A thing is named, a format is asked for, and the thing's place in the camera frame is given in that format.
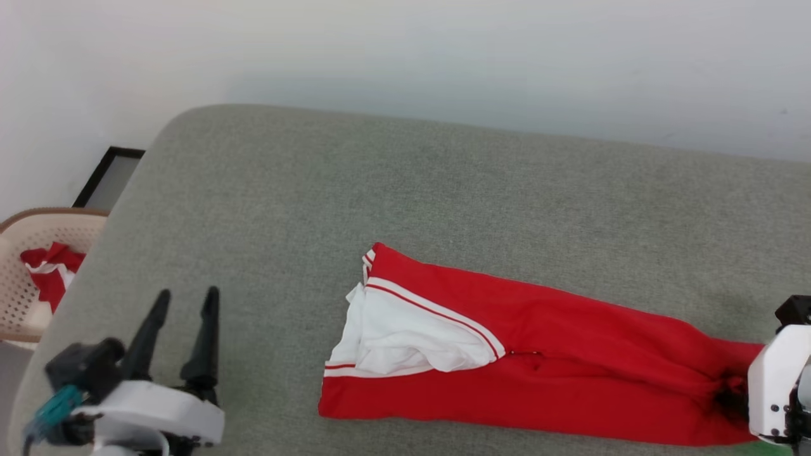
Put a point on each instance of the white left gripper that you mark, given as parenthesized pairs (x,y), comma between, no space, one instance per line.
(152,415)

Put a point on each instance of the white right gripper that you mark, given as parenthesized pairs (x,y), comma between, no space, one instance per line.
(776,380)

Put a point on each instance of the red Bulls basketball jersey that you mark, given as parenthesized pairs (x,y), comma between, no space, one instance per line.
(570,354)

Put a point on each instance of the red and white garment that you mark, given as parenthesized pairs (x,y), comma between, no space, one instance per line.
(54,278)

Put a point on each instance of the black framed panel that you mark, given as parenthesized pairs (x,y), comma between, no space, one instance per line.
(108,180)

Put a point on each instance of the beige plastic laundry basket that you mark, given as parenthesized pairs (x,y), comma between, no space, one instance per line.
(25,228)

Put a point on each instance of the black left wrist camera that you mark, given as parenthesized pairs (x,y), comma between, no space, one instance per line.
(85,370)

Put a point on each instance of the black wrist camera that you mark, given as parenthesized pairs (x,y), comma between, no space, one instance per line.
(85,370)
(795,310)

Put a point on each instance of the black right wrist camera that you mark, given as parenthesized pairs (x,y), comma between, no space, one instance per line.
(795,310)

